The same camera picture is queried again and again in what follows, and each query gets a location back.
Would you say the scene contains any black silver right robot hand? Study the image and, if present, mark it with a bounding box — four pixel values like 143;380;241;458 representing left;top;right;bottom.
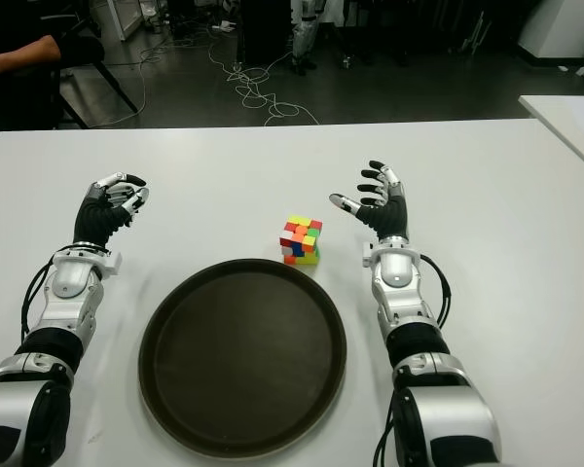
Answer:
327;158;411;243

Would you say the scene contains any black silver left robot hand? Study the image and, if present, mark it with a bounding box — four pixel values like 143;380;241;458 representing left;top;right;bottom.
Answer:
72;170;152;250

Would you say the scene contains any multicoloured Rubik's cube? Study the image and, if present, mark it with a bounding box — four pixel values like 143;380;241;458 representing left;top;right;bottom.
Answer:
279;215;323;267

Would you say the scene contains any person's bare forearm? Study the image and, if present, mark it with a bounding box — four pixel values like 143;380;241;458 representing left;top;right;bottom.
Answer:
0;33;63;77

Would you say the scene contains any round dark brown plate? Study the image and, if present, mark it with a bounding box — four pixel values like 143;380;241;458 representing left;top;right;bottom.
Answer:
137;258;348;459

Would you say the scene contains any seated person black shirt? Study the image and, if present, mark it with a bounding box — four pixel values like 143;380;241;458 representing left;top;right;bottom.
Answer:
0;0;62;142

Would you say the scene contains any black chair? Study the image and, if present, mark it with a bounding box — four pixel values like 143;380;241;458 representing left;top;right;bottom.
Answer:
53;18;140;130

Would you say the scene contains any white side table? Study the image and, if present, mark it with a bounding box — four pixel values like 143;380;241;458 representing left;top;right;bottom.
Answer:
518;94;584;179

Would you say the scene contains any folded metal stand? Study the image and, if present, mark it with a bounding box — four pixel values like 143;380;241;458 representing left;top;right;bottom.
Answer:
459;9;491;54

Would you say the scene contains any white cabinet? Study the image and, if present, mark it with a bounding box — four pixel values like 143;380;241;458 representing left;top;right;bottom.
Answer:
88;0;145;43

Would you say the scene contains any black cabinet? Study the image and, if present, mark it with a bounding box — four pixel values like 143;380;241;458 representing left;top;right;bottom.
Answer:
237;0;293;67

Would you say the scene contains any white machine housing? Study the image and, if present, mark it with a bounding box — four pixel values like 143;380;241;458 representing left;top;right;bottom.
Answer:
517;0;584;64

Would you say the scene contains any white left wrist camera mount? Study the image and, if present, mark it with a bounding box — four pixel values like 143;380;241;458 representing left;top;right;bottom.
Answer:
99;251;124;278

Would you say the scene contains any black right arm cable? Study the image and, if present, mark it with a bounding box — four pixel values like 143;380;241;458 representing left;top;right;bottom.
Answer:
418;252;453;327

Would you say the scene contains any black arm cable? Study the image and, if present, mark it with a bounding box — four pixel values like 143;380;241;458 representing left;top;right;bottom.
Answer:
19;245;111;341
418;252;453;327

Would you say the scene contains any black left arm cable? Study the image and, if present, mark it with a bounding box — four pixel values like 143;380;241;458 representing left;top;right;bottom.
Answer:
19;245;111;341

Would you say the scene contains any thin white floor cable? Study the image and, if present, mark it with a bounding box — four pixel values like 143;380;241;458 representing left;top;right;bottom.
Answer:
101;28;215;126

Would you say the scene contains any tangled white floor cable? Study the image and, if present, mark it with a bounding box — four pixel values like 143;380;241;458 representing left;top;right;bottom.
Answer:
206;28;322;127

